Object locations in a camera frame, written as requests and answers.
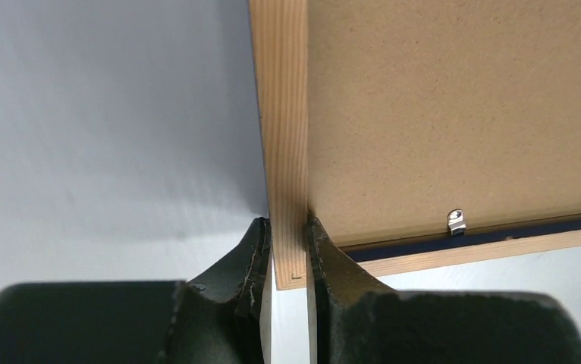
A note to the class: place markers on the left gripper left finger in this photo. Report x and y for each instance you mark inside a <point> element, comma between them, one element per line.
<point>217,317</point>

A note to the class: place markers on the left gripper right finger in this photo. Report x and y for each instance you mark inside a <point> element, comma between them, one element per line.
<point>355,318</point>

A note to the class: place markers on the blue wooden photo frame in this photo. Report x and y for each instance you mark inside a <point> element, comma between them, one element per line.
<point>281,46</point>

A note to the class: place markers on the brown frame backing board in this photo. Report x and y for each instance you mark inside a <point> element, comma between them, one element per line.
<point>420,107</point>

